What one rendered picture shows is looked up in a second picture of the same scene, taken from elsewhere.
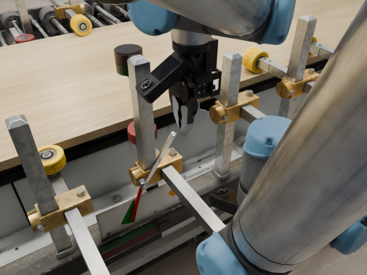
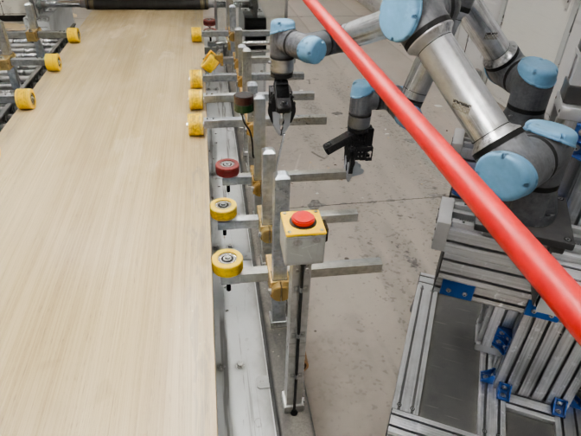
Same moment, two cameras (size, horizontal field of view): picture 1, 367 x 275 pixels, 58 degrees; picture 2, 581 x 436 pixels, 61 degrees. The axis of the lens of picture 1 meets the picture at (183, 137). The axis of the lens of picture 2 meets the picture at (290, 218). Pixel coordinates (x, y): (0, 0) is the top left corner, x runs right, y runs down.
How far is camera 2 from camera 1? 1.42 m
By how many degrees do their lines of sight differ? 53
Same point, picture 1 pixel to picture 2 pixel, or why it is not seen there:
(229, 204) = (345, 139)
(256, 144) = (367, 88)
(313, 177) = not seen: hidden behind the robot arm
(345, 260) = not seen: hidden behind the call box
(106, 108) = (181, 173)
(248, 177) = (364, 108)
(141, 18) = (316, 56)
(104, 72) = (114, 164)
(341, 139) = not seen: hidden behind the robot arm
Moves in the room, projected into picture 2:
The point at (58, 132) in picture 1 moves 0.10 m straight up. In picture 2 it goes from (194, 198) to (192, 169)
